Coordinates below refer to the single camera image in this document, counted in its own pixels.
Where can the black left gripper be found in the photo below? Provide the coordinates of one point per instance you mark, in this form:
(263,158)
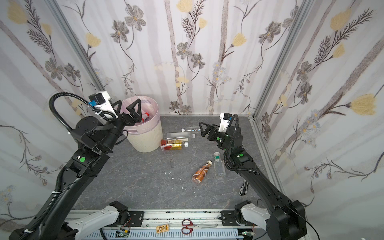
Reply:
(125,119)

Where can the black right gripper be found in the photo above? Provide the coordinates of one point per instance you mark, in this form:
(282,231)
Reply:
(212,132)

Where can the frosted red-cap bottle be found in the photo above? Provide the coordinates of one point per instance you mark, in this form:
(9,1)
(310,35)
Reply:
(145,116)

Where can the yellow red label bottle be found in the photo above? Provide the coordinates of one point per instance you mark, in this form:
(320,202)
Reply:
(170,145)

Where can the clear green-cap bottle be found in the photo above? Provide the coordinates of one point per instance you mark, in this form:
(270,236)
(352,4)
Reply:
(219,164)

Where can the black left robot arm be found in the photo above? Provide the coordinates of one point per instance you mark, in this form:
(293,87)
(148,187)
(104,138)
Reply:
(82,168)

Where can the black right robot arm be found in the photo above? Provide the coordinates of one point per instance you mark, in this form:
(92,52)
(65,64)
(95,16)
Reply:
(283,219)

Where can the cream waste bin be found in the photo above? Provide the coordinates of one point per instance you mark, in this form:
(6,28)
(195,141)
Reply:
(147,142)

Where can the brown coffee drink bottle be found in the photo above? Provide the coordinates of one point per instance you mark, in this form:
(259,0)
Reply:
(201,173)

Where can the small yellow tag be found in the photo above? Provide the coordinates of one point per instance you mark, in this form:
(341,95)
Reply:
(162,228)

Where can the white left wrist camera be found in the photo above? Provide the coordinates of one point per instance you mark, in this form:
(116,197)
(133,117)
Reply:
(101,101)

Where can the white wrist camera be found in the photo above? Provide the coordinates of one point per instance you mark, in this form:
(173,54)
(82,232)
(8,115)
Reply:
(101,101)
(225,121)

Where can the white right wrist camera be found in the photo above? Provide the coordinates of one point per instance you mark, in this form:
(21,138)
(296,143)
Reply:
(225,121)

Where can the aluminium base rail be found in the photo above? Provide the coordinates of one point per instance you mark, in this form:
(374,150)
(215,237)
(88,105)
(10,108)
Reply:
(141,225)

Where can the red handled scissors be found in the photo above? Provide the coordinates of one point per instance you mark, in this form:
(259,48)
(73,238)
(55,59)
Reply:
(188,226)

